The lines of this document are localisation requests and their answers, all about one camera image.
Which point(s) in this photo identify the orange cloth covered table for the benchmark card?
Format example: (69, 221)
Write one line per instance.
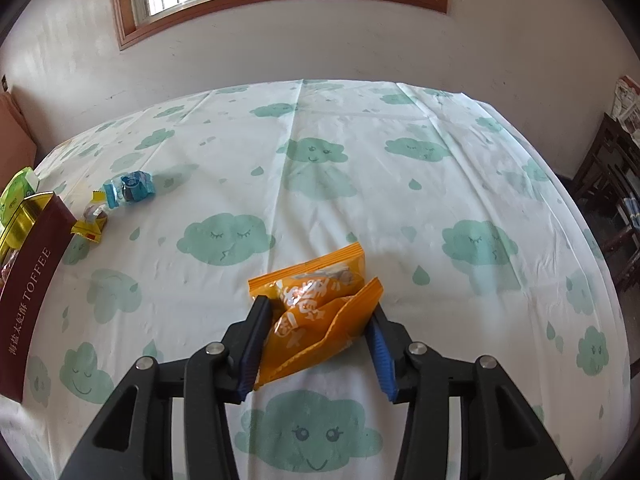
(17, 149)

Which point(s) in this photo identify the yellow wrapped candy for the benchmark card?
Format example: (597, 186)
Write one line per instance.
(94, 219)

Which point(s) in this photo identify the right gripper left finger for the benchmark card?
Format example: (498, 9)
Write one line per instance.
(130, 437)

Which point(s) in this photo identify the white cloud pattern tablecloth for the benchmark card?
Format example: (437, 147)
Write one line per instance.
(479, 248)

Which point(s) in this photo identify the red toffee tin box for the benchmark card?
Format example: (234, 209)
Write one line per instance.
(32, 243)

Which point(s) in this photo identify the dark wooden chair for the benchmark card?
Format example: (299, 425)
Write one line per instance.
(607, 181)

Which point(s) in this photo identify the small blue wrapped candy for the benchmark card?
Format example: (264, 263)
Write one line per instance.
(128, 188)

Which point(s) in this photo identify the green tissue pack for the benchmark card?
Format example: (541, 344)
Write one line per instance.
(22, 185)

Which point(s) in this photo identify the orange snack packet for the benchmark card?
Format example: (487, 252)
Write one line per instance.
(319, 308)

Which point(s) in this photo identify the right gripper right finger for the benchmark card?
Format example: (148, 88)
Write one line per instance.
(501, 435)

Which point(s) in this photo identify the stack of newspapers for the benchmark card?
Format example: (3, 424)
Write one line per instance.
(626, 106)

